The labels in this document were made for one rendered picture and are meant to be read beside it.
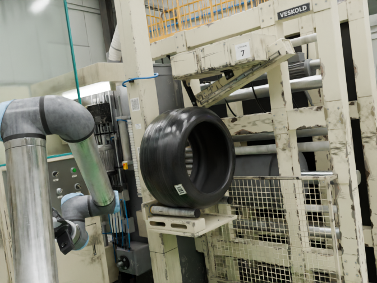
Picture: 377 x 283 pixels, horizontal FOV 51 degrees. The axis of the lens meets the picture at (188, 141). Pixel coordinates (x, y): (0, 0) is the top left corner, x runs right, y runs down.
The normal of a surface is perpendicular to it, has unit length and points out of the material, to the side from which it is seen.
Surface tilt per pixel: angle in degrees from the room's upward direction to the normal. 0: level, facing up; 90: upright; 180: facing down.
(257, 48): 90
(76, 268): 90
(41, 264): 77
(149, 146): 69
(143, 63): 90
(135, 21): 90
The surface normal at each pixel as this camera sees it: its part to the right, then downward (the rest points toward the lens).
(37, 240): 0.48, -0.26
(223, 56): -0.67, 0.13
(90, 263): 0.73, -0.06
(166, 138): -0.43, -0.36
